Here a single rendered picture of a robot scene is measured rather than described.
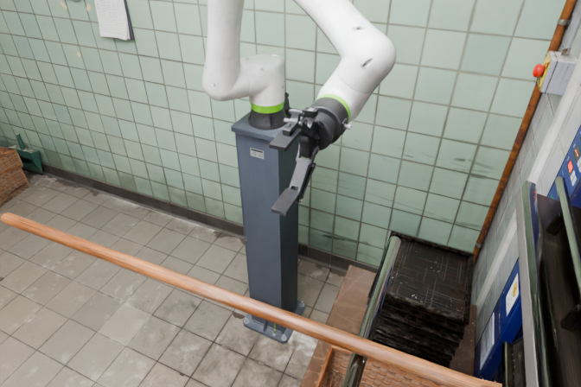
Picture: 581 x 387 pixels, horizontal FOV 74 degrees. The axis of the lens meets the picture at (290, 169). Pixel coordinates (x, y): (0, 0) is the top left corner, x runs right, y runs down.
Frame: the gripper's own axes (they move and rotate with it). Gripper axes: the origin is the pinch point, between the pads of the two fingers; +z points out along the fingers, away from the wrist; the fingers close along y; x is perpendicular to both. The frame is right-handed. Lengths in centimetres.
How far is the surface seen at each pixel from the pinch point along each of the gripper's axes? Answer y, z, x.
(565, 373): 7.7, 13.5, -43.9
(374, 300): 31.1, -6.6, -18.9
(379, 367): 76, -19, -23
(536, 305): 5.6, 6.0, -40.7
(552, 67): 0, -81, -50
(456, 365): 91, -39, -47
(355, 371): 31.1, 10.0, -19.2
